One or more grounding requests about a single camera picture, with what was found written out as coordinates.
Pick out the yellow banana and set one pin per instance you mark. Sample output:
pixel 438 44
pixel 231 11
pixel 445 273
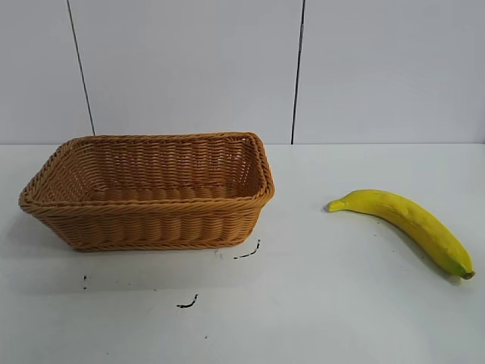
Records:
pixel 417 223

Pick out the brown woven wicker basket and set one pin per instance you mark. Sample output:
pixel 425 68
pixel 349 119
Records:
pixel 151 223

